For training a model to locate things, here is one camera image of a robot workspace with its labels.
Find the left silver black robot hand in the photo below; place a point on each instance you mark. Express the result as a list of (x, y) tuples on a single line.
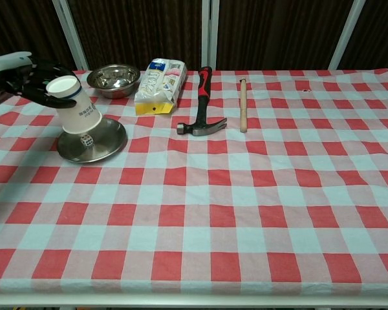
[(16, 80)]

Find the white paper cup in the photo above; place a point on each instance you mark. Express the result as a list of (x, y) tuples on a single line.
[(76, 109)]

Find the small white die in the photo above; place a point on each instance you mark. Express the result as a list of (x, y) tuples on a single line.
[(86, 141)]

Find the round metal plate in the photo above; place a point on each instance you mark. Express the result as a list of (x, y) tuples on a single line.
[(106, 145)]

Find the dark brown curtain panel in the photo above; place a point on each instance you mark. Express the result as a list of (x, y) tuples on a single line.
[(278, 32), (139, 32), (19, 26), (381, 32)]

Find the stainless steel bowl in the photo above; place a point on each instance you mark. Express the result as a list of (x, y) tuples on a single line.
[(114, 82)]

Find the white yellow tissue pack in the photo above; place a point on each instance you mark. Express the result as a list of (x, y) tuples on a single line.
[(161, 85)]

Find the red black claw hammer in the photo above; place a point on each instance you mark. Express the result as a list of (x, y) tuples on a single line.
[(203, 103)]

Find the wooden stick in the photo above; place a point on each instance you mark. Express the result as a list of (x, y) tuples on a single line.
[(243, 106)]

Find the red white checkered tablecloth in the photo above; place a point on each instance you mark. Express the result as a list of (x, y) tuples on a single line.
[(213, 210)]

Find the white partition frame post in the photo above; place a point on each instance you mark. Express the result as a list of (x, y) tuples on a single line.
[(346, 35), (210, 35), (69, 35)]

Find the white table frame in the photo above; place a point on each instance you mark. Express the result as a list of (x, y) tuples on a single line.
[(194, 298)]

